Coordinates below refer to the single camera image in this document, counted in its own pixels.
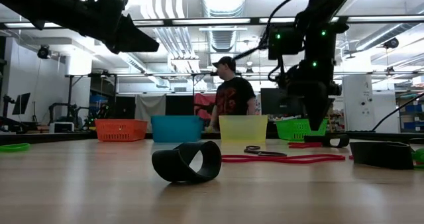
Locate black oval rubber band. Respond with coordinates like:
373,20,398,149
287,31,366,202
350,140,415,170

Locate black background truss frame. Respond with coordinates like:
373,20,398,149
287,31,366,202
65,70,244,119

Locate red hanging cloth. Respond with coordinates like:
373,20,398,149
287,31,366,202
193,93,219,117

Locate green rubber band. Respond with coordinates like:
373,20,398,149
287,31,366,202
411,146,424,164
0,142,31,153

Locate white pillar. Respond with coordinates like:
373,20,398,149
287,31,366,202
342,74,376,134

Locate person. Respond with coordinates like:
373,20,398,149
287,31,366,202
205,56,257,134

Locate grey hanging cloth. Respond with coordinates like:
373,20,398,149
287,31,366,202
134,94,166,124

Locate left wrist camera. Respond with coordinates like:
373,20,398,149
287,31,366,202
99,0,129,17

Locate white box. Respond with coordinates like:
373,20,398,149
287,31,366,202
49,121,76,134

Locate blue storage bins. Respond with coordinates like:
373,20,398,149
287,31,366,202
399,101,424,133

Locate overhead light bar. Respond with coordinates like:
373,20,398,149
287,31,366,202
0,15,424,30

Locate twisted wide black rubber band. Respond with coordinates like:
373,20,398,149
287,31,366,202
151,140,223,184

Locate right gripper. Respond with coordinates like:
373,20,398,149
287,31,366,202
280,59,343,132

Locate green plastic basket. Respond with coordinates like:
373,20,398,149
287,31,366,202
275,118,329,142

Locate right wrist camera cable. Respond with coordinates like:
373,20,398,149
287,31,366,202
263,0,321,49

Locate orange plastic basket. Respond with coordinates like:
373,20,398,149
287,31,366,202
93,118,149,142

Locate tilted black monitor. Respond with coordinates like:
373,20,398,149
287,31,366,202
12,92,31,115

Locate brown thin rubber band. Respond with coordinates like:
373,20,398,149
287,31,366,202
243,144,288,158

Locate black ceiling camera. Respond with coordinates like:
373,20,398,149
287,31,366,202
36,44,52,60
383,36,400,50

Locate black slanted cable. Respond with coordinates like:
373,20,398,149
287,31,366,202
368,91,424,133

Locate blue plastic basket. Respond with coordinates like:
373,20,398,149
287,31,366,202
150,115,204,143

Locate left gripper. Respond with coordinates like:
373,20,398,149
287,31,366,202
80,0,160,56

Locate yellow plastic basket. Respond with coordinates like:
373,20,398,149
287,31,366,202
218,114,269,144

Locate blue barrel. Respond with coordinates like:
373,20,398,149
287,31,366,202
89,94,109,111

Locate background robot arms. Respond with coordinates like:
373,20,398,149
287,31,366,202
48,103,112,131

